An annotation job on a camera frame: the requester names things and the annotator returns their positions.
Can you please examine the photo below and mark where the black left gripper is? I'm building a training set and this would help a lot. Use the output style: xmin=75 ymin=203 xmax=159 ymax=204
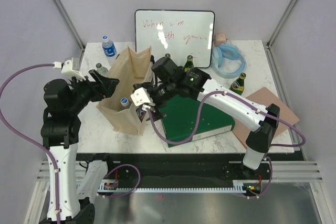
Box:
xmin=67 ymin=68 xmax=119 ymax=113

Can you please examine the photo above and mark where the clear glass bottle green cap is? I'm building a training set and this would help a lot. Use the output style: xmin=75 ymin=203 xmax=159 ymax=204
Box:
xmin=96 ymin=63 xmax=109 ymax=76

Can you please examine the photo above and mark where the blue-label water bottle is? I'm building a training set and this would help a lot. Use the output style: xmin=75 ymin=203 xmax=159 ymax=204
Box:
xmin=102 ymin=35 xmax=117 ymax=58
xmin=120 ymin=97 xmax=132 ymax=111

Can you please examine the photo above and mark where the beige canvas tote bag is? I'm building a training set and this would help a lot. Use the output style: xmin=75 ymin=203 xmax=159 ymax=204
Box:
xmin=97 ymin=47 xmax=154 ymax=135

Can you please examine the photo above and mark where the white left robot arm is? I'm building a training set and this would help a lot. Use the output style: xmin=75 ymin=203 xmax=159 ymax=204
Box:
xmin=40 ymin=70 xmax=120 ymax=223

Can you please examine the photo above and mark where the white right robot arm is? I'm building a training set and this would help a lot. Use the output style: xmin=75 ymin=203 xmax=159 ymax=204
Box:
xmin=148 ymin=57 xmax=280 ymax=179

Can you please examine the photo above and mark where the white dry-erase board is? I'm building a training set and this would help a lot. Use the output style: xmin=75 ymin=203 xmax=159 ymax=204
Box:
xmin=134 ymin=9 xmax=215 ymax=68

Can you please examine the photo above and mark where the small pink cube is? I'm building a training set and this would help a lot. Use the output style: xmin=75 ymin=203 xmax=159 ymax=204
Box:
xmin=214 ymin=34 xmax=227 ymax=47

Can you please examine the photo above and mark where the pink cardboard sheet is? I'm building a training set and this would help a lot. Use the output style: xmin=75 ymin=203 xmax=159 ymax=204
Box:
xmin=232 ymin=87 xmax=300 ymax=150

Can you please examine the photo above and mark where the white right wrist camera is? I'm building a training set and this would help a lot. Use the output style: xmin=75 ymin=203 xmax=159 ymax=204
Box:
xmin=130 ymin=87 xmax=155 ymax=107

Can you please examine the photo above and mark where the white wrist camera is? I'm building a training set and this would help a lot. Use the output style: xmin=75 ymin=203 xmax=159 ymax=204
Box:
xmin=130 ymin=87 xmax=155 ymax=107
xmin=53 ymin=57 xmax=85 ymax=81

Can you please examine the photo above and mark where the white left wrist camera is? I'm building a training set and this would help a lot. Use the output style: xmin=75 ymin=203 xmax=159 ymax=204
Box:
xmin=53 ymin=57 xmax=85 ymax=81

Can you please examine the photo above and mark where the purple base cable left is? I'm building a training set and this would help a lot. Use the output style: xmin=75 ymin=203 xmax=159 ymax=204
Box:
xmin=97 ymin=164 xmax=141 ymax=198

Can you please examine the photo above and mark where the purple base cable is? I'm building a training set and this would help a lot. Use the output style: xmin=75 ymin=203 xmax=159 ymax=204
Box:
xmin=233 ymin=155 xmax=274 ymax=200
xmin=97 ymin=164 xmax=141 ymax=198

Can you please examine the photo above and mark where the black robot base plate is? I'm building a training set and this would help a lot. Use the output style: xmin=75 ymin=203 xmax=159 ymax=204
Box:
xmin=76 ymin=153 xmax=271 ymax=188

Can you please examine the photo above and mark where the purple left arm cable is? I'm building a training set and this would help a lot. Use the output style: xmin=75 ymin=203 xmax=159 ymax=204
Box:
xmin=0 ymin=62 xmax=64 ymax=224

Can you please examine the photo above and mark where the white slotted cable duct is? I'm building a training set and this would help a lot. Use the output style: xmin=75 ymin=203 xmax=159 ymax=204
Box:
xmin=98 ymin=180 xmax=261 ymax=194

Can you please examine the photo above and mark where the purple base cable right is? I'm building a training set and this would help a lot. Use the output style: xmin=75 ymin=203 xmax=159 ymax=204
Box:
xmin=233 ymin=155 xmax=274 ymax=200

